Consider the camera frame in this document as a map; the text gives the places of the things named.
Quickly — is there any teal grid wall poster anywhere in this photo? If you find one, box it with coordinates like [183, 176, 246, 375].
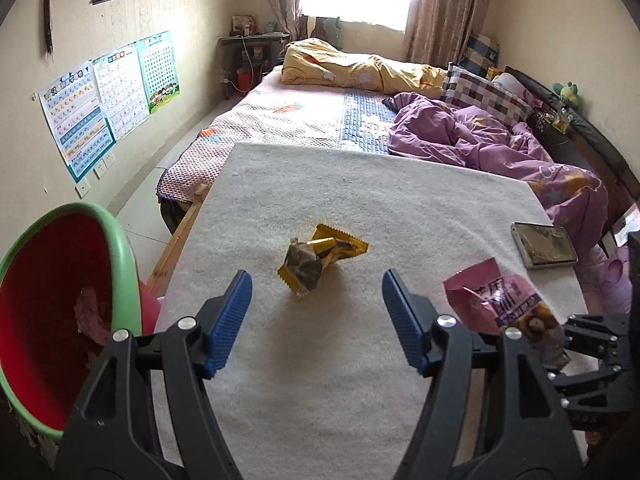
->
[136, 30, 181, 117]

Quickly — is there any yellow quilt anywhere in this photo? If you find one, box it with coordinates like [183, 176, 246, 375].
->
[280, 37, 448, 99]

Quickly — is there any blue patchwork mat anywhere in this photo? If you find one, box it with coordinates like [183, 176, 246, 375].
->
[340, 89, 401, 156]

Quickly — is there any colourful box on desk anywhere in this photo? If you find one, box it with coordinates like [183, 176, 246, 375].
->
[230, 15, 261, 36]

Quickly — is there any yellow snack wrapper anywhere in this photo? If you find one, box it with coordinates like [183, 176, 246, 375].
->
[277, 222, 370, 300]

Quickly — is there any pink white pillow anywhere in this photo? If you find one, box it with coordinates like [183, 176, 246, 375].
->
[492, 72, 532, 107]

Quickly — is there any dark desk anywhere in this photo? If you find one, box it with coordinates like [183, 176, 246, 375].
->
[218, 32, 292, 101]

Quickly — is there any black hanging strip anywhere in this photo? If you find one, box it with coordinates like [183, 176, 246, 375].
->
[43, 0, 56, 57]

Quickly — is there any red bin with green rim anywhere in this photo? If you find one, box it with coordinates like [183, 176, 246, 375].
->
[0, 201, 142, 443]

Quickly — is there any dark headboard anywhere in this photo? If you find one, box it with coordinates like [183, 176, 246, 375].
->
[502, 65, 640, 241]

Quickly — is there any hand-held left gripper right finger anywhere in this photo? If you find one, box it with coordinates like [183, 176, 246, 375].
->
[381, 267, 583, 480]

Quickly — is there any blue checked cloth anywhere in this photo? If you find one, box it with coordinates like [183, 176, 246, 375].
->
[467, 35, 501, 69]

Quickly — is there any wooden table frame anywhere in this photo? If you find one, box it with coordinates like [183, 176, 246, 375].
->
[147, 185, 209, 292]

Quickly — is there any pink round object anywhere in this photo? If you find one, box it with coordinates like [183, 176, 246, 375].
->
[137, 280, 161, 334]

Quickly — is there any white chart wall poster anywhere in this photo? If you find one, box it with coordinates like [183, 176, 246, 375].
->
[91, 42, 151, 143]

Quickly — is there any pink snack bag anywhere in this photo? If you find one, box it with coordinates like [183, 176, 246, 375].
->
[442, 257, 572, 372]

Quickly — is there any pink wrapper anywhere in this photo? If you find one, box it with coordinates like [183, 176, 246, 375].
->
[75, 287, 114, 347]

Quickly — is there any green plush toy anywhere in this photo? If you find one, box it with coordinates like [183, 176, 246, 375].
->
[552, 81, 581, 109]

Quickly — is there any blue bordered wall poster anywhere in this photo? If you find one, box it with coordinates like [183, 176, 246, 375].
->
[39, 60, 117, 184]

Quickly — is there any checkered pillow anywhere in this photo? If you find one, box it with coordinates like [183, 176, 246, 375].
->
[440, 62, 535, 124]

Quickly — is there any smartphone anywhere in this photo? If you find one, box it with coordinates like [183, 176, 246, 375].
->
[510, 222, 580, 272]

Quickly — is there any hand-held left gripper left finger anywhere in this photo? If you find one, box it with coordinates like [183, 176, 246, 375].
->
[57, 269, 253, 480]

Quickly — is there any bed with pink cover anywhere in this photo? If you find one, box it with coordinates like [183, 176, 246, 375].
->
[155, 37, 640, 311]

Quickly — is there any glass jar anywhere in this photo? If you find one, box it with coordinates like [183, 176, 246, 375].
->
[550, 107, 574, 134]

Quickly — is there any purple quilt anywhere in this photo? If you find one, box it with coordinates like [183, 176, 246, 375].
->
[382, 92, 611, 247]

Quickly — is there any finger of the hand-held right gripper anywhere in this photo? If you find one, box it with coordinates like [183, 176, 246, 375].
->
[565, 312, 633, 357]
[547, 364, 627, 412]

